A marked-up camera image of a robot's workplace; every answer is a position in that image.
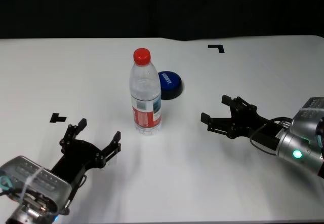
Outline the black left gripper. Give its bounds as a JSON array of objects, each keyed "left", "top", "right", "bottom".
[{"left": 50, "top": 118, "right": 122, "bottom": 184}]

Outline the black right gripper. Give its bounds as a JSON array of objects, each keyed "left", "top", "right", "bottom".
[{"left": 201, "top": 95, "right": 269, "bottom": 138}]

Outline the clear water bottle red cap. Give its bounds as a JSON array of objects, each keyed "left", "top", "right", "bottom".
[{"left": 129, "top": 48, "right": 163, "bottom": 136}]

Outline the blue black round lid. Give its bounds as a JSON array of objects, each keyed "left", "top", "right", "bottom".
[{"left": 158, "top": 70, "right": 183, "bottom": 100}]

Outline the black curtain backdrop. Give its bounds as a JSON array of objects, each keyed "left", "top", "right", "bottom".
[{"left": 0, "top": 0, "right": 324, "bottom": 42}]

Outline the thin black left gripper cable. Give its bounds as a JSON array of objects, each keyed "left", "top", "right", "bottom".
[{"left": 64, "top": 174, "right": 88, "bottom": 209}]

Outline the translucent left wrist camera housing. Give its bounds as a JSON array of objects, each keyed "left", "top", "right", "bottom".
[{"left": 0, "top": 155, "right": 71, "bottom": 216}]

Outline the translucent wrist camera housing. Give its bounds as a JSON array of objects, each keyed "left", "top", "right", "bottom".
[
  {"left": 0, "top": 155, "right": 71, "bottom": 216},
  {"left": 291, "top": 96, "right": 324, "bottom": 138}
]

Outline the translucent right wrist camera housing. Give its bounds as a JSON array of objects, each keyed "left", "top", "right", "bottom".
[{"left": 291, "top": 96, "right": 324, "bottom": 138}]

